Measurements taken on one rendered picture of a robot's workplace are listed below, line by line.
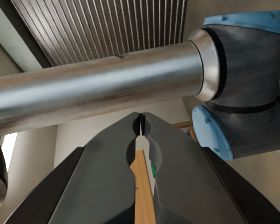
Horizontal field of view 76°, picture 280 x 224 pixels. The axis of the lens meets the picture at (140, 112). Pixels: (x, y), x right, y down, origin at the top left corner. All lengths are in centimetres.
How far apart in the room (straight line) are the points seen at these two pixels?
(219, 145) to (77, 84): 32
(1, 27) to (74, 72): 270
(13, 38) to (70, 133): 190
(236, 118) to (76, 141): 351
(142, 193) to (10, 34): 293
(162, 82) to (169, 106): 352
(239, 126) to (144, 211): 279
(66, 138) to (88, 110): 357
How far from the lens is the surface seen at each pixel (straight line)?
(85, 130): 382
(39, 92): 35
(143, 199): 315
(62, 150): 382
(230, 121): 44
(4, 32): 305
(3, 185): 47
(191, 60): 35
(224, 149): 45
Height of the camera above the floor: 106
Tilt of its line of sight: 2 degrees down
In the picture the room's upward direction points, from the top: 101 degrees counter-clockwise
